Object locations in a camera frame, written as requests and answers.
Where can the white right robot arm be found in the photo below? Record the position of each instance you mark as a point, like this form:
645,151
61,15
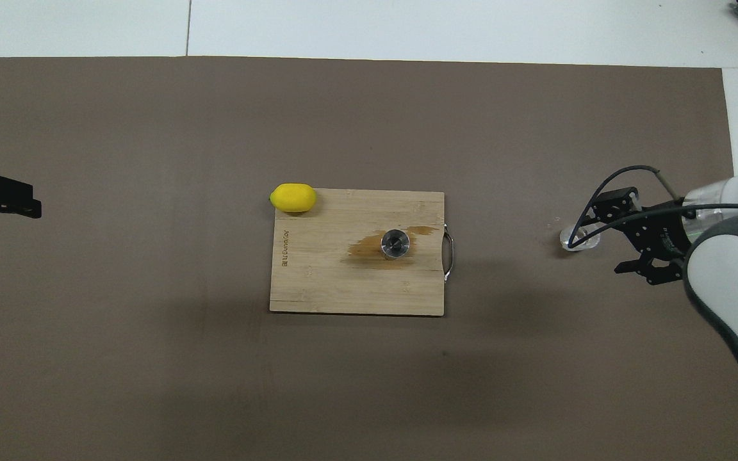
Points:
728,269

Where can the brown table mat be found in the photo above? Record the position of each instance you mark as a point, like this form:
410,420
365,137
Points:
151,352

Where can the yellow lemon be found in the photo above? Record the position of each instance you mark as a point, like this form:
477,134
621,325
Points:
293,197

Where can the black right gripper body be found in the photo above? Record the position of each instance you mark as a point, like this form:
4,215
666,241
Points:
664,230

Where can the metal double jigger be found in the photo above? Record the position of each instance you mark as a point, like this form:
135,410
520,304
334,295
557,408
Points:
394,244

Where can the wooden cutting board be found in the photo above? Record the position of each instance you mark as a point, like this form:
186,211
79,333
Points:
324,275

